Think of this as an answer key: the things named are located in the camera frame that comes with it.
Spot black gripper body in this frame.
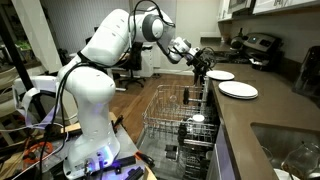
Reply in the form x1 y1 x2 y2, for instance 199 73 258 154
187 52 208 68

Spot small white plate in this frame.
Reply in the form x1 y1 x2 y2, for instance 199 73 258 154
205 69 236 82

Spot large white plate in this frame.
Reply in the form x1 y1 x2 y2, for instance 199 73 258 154
218 80 259 100

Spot lower dishwasher rack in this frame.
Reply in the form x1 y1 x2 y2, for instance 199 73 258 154
178 143 218 180

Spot black tumbler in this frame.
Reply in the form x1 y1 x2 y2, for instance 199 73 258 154
182 87 190 106

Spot black kettle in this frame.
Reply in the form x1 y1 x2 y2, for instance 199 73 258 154
230 27 248 52

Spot white mug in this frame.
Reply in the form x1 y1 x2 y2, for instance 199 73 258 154
191 113 206 126

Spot white drawer unit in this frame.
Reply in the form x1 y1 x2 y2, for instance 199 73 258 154
141 43 156 78

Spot black office chair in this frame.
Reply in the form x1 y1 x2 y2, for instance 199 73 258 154
114 41 148 90

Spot black stove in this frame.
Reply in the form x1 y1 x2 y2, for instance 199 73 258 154
199 32 284 72

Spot dark microwave oven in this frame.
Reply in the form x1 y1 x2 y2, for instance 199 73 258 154
227 0 256 16

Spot gray lower door cabinet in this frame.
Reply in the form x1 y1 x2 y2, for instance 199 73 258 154
205 123 238 180

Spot steel kitchen sink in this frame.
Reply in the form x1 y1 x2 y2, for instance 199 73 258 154
250 121 320 180

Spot robot mounting table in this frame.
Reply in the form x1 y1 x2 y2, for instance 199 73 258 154
0 111 158 180

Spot black countertop appliance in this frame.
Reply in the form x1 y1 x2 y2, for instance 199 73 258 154
292 45 320 102

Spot white upper cabinet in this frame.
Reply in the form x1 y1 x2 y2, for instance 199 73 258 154
217 0 320 23

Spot glass pitcher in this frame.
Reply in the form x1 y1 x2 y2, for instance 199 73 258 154
281 141 320 180

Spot white wire dishwasher rack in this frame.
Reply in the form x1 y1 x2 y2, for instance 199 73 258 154
135 131 221 180

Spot black clamp orange handle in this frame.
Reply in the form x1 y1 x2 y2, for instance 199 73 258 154
134 151 156 169

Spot black frame pole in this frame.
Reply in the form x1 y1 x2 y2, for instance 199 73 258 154
0 16 48 125

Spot white fabric strap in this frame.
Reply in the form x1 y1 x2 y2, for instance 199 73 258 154
12 75 63 131

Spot orange cable coil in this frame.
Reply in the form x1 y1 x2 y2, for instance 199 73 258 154
21 141 55 165

